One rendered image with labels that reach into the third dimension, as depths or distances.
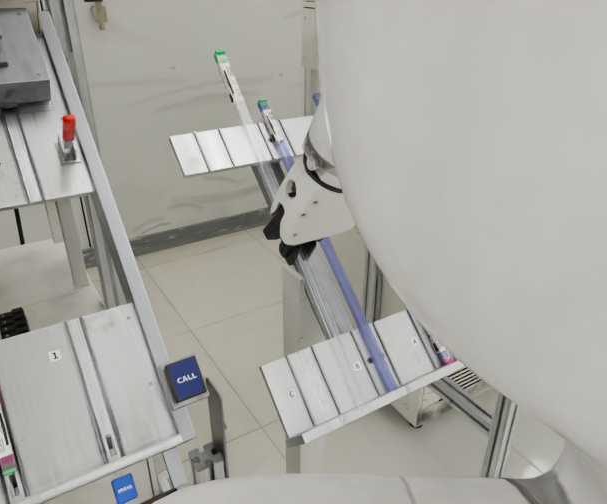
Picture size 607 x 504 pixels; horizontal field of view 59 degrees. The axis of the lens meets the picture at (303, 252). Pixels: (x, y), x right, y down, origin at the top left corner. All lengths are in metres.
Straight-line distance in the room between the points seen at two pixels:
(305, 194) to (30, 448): 0.45
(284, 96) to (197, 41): 0.54
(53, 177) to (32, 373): 0.28
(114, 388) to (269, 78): 2.27
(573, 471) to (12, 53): 0.86
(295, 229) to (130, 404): 0.33
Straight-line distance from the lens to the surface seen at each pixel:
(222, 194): 2.87
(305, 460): 1.15
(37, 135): 0.91
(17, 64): 0.91
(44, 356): 0.77
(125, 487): 0.74
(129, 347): 0.77
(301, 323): 0.92
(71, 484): 0.73
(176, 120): 2.68
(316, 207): 0.56
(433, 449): 1.75
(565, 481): 0.19
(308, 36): 1.70
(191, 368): 0.73
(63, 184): 0.86
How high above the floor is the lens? 1.26
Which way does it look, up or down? 27 degrees down
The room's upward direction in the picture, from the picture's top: straight up
